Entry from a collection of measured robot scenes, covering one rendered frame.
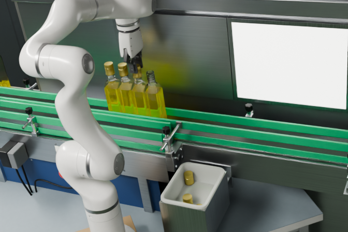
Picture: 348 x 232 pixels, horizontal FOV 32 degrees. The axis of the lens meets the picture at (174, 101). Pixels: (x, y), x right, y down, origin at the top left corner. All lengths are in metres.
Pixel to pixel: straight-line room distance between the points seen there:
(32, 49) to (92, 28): 0.70
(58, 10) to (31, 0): 0.77
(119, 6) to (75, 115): 0.40
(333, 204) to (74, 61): 1.27
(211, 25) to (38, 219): 1.06
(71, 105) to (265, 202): 0.96
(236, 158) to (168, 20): 0.56
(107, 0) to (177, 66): 0.49
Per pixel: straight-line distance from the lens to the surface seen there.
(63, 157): 1.98
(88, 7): 1.83
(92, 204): 2.03
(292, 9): 2.05
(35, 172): 2.66
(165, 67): 2.32
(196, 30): 2.19
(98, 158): 1.89
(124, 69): 2.25
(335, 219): 2.55
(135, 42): 2.16
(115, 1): 1.97
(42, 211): 2.58
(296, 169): 2.15
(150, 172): 2.28
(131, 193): 2.43
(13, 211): 2.63
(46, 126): 2.45
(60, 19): 1.75
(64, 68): 1.70
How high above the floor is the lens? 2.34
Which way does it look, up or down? 31 degrees down
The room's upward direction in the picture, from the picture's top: 8 degrees counter-clockwise
